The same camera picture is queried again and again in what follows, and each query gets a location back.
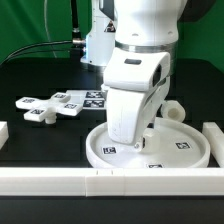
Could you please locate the white cross-shaped table base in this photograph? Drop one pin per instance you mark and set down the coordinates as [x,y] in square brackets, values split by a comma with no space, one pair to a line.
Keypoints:
[45,110]

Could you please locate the black cable connector post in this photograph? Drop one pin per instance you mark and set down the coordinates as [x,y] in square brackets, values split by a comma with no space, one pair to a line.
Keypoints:
[78,41]

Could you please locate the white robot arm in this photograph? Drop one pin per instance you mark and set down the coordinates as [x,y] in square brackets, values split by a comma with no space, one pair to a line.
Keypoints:
[133,42]

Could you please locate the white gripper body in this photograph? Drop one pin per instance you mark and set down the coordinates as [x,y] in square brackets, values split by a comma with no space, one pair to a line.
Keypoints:
[130,112]

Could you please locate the white marker tag plate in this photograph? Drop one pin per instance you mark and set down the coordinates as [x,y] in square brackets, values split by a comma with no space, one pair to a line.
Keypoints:
[89,99]

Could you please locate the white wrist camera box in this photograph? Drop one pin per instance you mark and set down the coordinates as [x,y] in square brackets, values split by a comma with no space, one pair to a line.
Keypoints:
[136,71]

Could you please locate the white round table top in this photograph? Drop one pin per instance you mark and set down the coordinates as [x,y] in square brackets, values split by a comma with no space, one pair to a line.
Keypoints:
[169,144]

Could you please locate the white barrier block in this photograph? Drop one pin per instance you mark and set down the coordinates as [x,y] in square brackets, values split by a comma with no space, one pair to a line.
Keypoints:
[215,137]
[4,135]

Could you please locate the white left barrier block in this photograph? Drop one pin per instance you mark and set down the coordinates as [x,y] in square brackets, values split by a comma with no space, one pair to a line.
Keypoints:
[4,135]

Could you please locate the white right barrier block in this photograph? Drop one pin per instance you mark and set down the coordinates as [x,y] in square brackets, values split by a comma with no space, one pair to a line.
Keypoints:
[215,137]

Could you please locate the white front barrier rail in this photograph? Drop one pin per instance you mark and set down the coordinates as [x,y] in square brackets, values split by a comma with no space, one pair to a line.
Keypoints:
[111,182]

